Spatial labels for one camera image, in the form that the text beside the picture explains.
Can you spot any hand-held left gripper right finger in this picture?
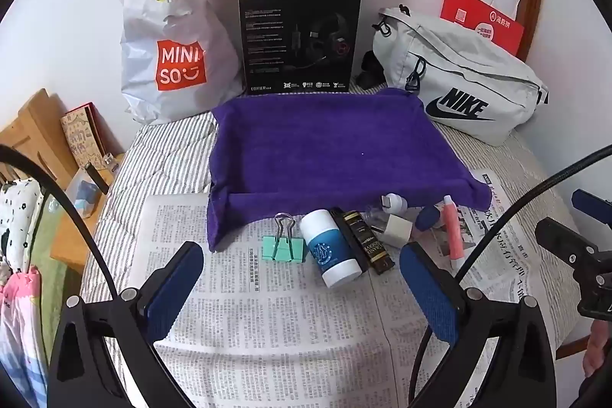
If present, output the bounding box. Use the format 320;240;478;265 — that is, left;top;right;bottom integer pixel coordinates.
399;242;558;408

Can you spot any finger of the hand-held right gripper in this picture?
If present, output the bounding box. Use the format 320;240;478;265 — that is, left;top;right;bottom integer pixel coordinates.
571;189;612;218
534;218;612;266

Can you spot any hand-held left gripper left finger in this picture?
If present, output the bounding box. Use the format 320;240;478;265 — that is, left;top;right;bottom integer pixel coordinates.
48;241;205;408

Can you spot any pink pen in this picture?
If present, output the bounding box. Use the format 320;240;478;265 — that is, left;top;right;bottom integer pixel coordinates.
442;195;464;270

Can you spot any blue and pink small tube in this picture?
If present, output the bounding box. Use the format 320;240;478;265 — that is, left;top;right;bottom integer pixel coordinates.
415;205;443;231

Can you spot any black rectangular box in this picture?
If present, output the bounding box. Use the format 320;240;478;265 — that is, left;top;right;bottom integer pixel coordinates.
330;207;395;276

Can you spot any white and blue bottle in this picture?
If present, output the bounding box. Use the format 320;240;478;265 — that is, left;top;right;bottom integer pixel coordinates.
299;208;361;289

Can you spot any green binder clip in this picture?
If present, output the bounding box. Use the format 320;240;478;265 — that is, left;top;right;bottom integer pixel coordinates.
262;213;305;264

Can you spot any person's right hand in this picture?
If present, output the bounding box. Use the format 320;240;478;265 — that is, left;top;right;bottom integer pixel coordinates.
583;319;612;379

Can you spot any white cube charger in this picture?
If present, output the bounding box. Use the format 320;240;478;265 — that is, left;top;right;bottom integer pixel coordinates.
385;215;413;249

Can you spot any clear plastic piece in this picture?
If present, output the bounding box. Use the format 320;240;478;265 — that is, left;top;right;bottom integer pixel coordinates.
358;208;388;234

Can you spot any small white bottle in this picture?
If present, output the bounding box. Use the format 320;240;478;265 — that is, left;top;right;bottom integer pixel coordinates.
381;194;408;215

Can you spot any newspaper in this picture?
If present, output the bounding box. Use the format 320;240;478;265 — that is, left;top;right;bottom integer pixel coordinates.
122;169;536;408

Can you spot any blue box in clear case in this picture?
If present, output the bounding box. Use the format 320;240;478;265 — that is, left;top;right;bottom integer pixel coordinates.
64;176;103;218

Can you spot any pink cloth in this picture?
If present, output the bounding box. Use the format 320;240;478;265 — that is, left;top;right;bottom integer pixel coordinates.
0;267;49;408

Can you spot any white spotted cloth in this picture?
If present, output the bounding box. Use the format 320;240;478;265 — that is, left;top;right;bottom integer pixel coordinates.
0;179;49;275

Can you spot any purple towel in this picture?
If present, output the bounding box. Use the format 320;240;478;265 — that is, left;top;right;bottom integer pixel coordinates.
207;88;493;252

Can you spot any patterned book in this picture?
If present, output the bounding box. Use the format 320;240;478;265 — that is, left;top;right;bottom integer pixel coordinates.
60;102;111;179

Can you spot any grey waist bag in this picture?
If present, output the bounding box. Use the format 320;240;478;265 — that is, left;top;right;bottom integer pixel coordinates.
372;5;550;147

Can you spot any red paper bag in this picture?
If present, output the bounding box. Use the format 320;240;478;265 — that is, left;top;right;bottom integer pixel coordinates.
440;0;525;60

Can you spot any wooden nightstand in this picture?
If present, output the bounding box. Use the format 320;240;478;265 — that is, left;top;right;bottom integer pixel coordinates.
0;89;127;275

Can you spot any black object behind bag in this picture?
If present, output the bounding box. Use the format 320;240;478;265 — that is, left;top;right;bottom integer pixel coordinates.
358;51;388;88

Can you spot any white plastic shopping bag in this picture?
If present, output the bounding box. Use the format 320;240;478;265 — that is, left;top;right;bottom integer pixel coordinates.
113;0;244;125

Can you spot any black headphone box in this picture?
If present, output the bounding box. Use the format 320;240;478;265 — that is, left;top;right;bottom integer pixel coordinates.
238;0;363;96

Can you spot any black cable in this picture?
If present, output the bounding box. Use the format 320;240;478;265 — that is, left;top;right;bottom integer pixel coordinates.
0;144;120;299
411;147;612;408

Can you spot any black strap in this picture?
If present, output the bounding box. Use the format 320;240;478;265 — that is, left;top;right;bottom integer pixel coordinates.
85;164;110;195

